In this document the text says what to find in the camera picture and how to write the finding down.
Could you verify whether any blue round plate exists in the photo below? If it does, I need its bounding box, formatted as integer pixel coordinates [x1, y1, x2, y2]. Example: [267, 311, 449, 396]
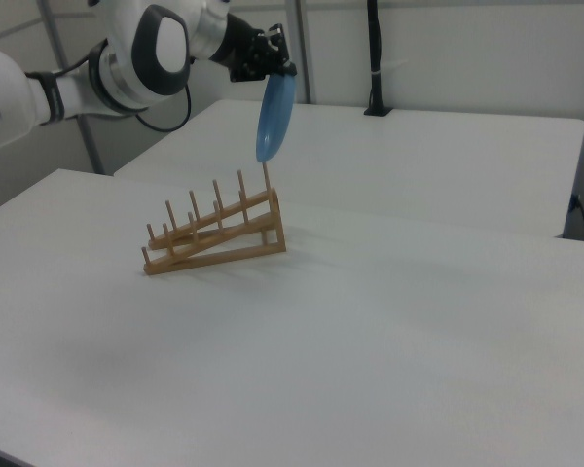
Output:
[254, 72, 299, 164]

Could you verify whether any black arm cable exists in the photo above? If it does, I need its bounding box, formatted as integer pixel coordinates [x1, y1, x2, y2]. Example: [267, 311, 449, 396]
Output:
[23, 41, 194, 133]

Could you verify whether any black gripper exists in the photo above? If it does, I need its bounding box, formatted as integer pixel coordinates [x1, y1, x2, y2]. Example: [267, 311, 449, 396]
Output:
[228, 22, 299, 84]

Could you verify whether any black cable with blue plug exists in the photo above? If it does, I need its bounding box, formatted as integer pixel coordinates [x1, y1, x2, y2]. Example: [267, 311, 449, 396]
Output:
[566, 193, 584, 242]

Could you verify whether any black pole with base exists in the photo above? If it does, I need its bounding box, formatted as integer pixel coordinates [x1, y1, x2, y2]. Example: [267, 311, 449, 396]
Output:
[362, 0, 395, 118]

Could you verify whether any grey metal frame post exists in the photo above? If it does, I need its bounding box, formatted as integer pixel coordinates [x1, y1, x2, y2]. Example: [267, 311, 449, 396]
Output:
[295, 0, 318, 105]
[37, 0, 104, 175]

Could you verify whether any wooden plate rack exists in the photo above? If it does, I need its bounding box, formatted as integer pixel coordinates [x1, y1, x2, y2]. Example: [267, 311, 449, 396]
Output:
[140, 162, 289, 278]

